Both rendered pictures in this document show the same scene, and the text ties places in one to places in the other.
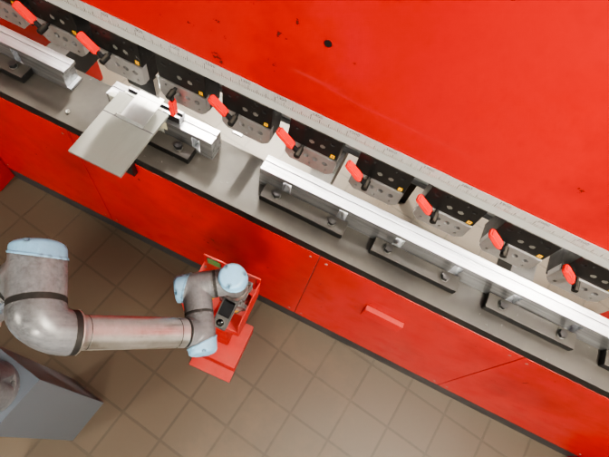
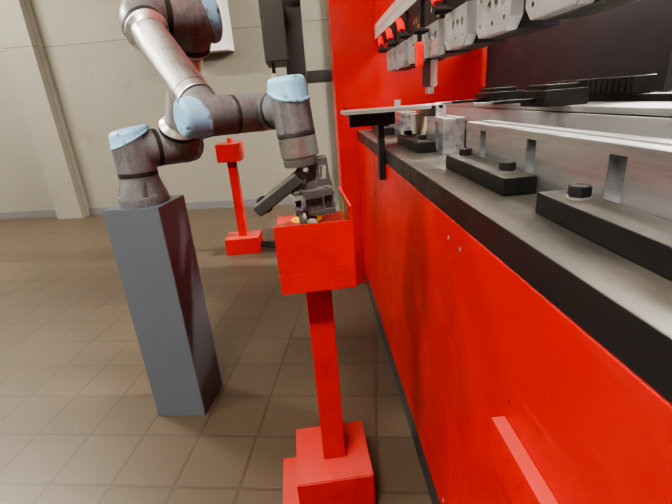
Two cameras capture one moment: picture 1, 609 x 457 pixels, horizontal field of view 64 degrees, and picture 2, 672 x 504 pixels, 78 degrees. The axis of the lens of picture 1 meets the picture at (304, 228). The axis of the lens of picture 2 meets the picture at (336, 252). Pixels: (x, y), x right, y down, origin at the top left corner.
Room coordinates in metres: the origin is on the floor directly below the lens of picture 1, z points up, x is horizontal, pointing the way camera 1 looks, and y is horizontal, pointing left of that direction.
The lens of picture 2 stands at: (0.30, -0.71, 1.04)
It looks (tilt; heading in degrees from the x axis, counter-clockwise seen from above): 20 degrees down; 80
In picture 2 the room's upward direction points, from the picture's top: 4 degrees counter-clockwise
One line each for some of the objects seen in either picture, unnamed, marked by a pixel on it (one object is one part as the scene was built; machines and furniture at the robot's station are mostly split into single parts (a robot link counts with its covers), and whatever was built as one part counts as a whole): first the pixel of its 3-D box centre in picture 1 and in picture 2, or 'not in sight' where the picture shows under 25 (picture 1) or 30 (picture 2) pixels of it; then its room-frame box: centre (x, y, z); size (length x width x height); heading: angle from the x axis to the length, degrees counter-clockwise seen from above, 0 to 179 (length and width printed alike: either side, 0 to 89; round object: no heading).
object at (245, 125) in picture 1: (253, 107); (474, 4); (0.83, 0.24, 1.21); 0.15 x 0.09 x 0.17; 81
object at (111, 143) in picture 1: (120, 132); (383, 109); (0.74, 0.63, 1.00); 0.26 x 0.18 x 0.01; 171
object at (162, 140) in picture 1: (152, 137); (414, 142); (0.82, 0.58, 0.89); 0.30 x 0.05 x 0.03; 81
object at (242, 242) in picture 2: not in sight; (237, 196); (0.17, 2.39, 0.41); 0.25 x 0.20 x 0.83; 171
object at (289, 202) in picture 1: (303, 210); (483, 170); (0.74, 0.02, 0.89); 0.30 x 0.05 x 0.03; 81
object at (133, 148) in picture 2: not in sight; (134, 148); (-0.04, 0.70, 0.94); 0.13 x 0.12 x 0.14; 27
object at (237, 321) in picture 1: (221, 296); (313, 236); (0.42, 0.19, 0.75); 0.20 x 0.16 x 0.18; 84
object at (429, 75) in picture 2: (142, 82); (429, 77); (0.89, 0.61, 1.08); 0.10 x 0.02 x 0.10; 81
